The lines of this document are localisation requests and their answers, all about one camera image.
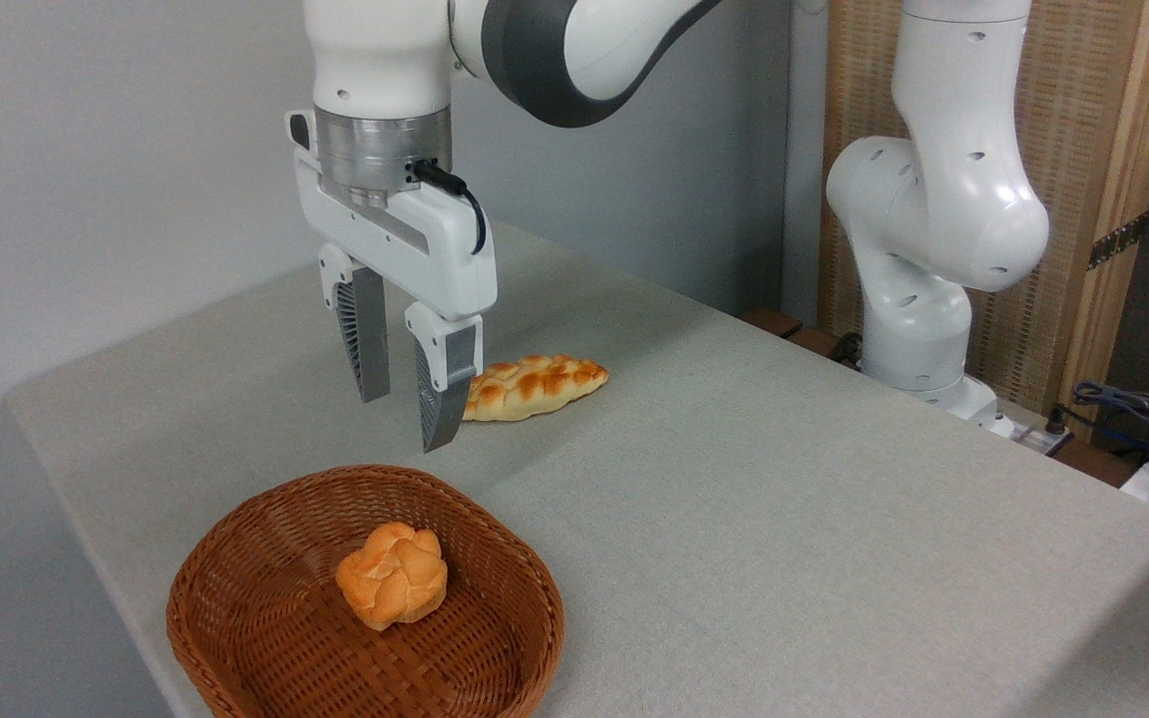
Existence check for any brown wicker basket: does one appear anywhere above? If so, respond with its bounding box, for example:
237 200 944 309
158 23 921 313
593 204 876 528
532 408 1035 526
166 465 566 718

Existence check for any wooden woven screen panel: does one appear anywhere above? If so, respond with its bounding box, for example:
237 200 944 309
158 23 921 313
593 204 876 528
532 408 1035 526
818 0 1149 442

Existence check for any round knotted bread roll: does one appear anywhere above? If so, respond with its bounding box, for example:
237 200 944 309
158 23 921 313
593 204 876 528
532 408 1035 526
335 522 449 632

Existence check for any metal screen hinge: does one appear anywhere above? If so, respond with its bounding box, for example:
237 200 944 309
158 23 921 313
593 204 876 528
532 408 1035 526
1087 212 1149 271

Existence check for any blue and black cable bundle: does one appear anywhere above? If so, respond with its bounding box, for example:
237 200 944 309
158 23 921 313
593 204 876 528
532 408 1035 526
1071 379 1149 470

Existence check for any grey tablecloth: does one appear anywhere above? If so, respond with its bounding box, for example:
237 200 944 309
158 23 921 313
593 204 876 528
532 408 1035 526
4 221 1149 718

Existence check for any long braided bread loaf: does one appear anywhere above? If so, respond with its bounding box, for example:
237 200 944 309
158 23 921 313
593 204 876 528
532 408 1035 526
462 354 610 423

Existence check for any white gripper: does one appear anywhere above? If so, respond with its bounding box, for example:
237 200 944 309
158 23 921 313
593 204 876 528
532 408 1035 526
285 110 499 455

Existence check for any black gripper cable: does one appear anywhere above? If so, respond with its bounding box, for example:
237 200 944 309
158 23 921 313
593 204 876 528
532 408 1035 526
412 159 489 256

